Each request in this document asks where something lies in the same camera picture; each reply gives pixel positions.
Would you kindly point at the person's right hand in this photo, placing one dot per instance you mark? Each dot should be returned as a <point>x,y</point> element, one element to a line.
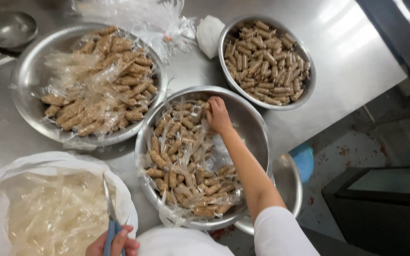
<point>220,119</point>

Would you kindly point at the person's left hand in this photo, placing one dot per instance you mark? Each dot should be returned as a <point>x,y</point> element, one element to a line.
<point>100,247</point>

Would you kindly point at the person's left fingers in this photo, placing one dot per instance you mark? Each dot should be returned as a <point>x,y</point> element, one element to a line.
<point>125,235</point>

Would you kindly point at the brown snack roll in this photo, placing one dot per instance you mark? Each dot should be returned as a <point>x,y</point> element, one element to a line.
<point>203,105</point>

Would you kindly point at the person's white apron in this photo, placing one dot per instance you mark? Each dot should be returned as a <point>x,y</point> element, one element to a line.
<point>183,243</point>

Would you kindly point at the pile of clear wrapper scraps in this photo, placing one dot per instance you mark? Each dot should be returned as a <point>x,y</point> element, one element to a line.
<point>55,213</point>

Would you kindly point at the pile of short wrapped rolls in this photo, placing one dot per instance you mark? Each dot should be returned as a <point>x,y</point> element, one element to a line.
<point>182,160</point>

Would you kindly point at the pile of long wrapped rolls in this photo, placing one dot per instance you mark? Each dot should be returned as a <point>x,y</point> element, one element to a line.
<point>101,81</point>

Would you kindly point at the person's white sleeve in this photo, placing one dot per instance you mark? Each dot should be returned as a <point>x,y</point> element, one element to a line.
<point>283,233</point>

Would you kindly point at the empty steel basin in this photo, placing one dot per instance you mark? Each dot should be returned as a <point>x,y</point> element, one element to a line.
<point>288,188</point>

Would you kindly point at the deep steel bowl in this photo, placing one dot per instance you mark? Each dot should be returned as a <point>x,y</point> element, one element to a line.
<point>247,117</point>

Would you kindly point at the wide steel bowl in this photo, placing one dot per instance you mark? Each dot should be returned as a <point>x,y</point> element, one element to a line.
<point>30,78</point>

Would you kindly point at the blue plastic stool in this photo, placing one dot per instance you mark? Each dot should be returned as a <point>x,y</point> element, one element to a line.
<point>303,160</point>

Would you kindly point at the crumpled clear plastic bag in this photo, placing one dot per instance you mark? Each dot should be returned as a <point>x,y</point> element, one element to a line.
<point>148,21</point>

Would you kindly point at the steel bowl with unwrapped pieces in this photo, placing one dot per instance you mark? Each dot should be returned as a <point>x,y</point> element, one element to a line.
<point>226,42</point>

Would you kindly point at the pile of unwrapped brown pieces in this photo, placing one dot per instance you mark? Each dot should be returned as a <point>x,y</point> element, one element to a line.
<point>267,62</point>

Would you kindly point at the small empty steel bowl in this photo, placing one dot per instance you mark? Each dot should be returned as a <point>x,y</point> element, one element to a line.
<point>10,29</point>

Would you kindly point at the dark metal cabinet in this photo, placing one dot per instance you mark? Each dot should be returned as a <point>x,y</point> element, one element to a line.
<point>386,209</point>

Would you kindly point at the grey metal machine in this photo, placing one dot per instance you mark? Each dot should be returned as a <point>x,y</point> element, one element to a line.
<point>404,32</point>

